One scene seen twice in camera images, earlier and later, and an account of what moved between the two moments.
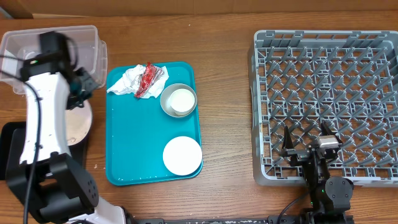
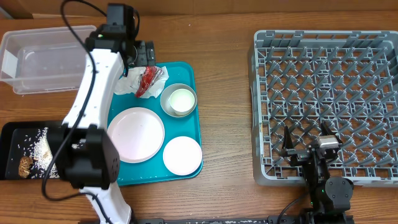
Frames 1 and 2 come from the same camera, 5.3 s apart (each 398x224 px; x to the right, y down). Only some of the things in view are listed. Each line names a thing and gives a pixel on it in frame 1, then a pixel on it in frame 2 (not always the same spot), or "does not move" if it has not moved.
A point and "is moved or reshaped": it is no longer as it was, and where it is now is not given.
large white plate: (78, 122) is moved or reshaped
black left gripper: (89, 84) -> (146, 55)
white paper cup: (181, 101) does not move
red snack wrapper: (150, 75) does not move
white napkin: (128, 82) does not move
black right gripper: (298, 155) does not move
